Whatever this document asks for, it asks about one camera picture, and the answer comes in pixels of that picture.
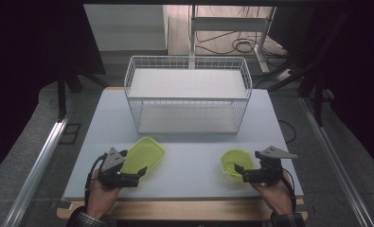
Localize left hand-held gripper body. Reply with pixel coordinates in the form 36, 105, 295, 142
98, 147, 141, 190

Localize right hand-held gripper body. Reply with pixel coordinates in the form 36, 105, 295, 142
242, 145, 298, 186

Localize round green plastic container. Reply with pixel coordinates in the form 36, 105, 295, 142
219, 148, 256, 181

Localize rectangular green plastic container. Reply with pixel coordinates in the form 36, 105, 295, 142
120, 135, 167, 175

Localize white wire rack shelf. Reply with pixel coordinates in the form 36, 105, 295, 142
123, 55, 254, 136

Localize person's right hand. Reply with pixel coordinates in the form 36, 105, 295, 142
250, 171, 295, 218

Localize person's left hand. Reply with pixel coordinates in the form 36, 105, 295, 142
85, 168, 123, 220

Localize black metal stand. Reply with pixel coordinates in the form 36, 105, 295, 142
55, 67, 111, 122
267, 9, 358, 128

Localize white power strip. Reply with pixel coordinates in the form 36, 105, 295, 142
275, 68, 295, 82

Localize white cabinet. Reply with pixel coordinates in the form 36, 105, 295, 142
82, 4, 170, 57

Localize dark curtain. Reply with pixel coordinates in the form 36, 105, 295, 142
0, 0, 107, 183
313, 4, 374, 179

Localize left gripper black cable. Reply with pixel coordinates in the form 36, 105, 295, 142
83, 152, 109, 207

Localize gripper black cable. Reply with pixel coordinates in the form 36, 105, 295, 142
281, 167, 298, 214
83, 152, 109, 207

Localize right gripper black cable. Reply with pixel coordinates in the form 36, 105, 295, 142
281, 167, 298, 214

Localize thin black floor cable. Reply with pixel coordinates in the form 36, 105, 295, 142
277, 118, 298, 145

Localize aluminium rail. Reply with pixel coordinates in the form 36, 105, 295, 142
0, 114, 73, 227
298, 96, 374, 227

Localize black cables on floor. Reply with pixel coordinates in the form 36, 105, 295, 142
194, 29, 291, 60

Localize white desk frame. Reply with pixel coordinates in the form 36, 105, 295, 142
188, 4, 277, 74

